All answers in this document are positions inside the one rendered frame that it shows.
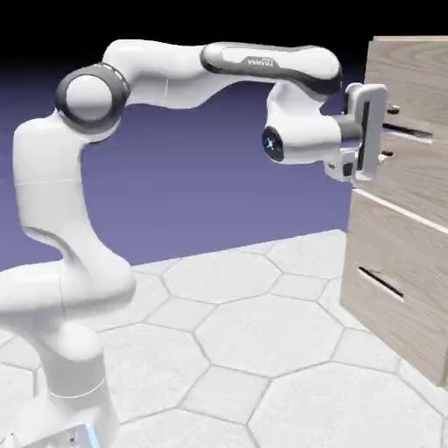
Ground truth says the light wood drawer front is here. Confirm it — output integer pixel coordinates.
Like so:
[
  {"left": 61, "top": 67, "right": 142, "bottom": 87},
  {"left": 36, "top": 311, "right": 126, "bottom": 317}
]
[
  {"left": 339, "top": 189, "right": 448, "bottom": 388},
  {"left": 351, "top": 38, "right": 448, "bottom": 235}
]

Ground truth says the dark slot drawer handle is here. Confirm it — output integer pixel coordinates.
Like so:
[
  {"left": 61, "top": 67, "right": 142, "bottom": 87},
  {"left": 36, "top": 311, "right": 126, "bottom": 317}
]
[
  {"left": 381, "top": 122, "right": 435, "bottom": 145},
  {"left": 357, "top": 266, "right": 406, "bottom": 299}
]

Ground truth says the light wood cabinet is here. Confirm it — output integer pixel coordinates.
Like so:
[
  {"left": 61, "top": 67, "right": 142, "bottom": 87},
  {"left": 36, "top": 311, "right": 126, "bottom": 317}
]
[{"left": 339, "top": 34, "right": 448, "bottom": 389}]

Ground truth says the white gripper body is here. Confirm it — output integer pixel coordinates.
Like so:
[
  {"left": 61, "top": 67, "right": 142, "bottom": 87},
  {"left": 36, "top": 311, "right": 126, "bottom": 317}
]
[{"left": 344, "top": 82, "right": 389, "bottom": 183}]

